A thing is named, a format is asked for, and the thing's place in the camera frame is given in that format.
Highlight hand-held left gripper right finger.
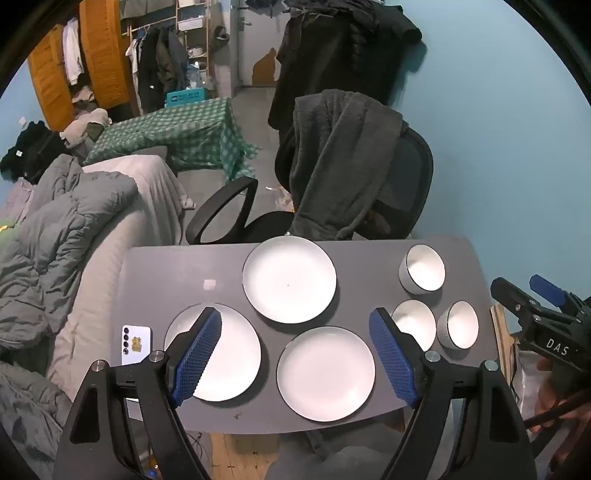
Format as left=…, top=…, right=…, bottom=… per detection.
left=368, top=308, right=539, bottom=480

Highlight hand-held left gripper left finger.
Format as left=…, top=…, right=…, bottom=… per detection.
left=52, top=306, right=222, bottom=480

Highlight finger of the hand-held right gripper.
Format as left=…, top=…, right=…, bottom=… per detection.
left=490, top=277, right=548, bottom=326
left=529, top=274, right=583, bottom=310

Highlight white plate with black rim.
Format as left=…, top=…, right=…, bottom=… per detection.
left=242, top=236, right=338, bottom=324
left=164, top=303, right=262, bottom=402
left=276, top=326, right=376, bottom=422

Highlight small white bowl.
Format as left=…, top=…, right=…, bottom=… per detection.
left=390, top=299, right=437, bottom=352
left=436, top=300, right=479, bottom=350

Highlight large white bowl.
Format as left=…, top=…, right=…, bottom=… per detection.
left=398, top=244, right=447, bottom=295

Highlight person's right hand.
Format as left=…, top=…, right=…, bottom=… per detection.
left=532, top=357, right=591, bottom=435

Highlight wooden board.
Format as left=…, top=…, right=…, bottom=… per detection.
left=490, top=305, right=515, bottom=384

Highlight silver plastic bag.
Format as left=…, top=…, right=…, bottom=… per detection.
left=510, top=342, right=543, bottom=416

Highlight white smartphone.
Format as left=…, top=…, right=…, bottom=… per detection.
left=121, top=324, right=153, bottom=368

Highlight black office chair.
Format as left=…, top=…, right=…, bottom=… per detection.
left=185, top=122, right=435, bottom=245

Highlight grey duvet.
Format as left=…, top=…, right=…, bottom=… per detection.
left=0, top=154, right=139, bottom=472

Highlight dark grey fleece robe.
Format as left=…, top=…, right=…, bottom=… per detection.
left=288, top=89, right=404, bottom=241

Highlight green checked cloth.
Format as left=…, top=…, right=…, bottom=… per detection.
left=90, top=97, right=262, bottom=183

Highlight beige clothes pile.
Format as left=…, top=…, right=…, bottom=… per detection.
left=60, top=108, right=112, bottom=148

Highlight blue plastic crate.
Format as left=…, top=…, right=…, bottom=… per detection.
left=165, top=89, right=206, bottom=107

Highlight black bag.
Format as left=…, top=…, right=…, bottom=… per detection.
left=0, top=121, right=70, bottom=183

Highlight dark clothes on rack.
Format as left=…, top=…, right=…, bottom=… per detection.
left=137, top=25, right=190, bottom=114

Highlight brown cardboard piece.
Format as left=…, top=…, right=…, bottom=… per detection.
left=253, top=47, right=278, bottom=86

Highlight black hanging jacket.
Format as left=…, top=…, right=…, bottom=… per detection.
left=268, top=0, right=423, bottom=134

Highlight orange wardrobe door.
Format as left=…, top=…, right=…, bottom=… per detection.
left=78, top=0, right=139, bottom=109
left=28, top=25, right=75, bottom=132

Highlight wooden shelf unit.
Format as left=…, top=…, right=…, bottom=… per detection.
left=175, top=0, right=211, bottom=88

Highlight white hanging shirt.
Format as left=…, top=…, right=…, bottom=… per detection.
left=61, top=18, right=86, bottom=86

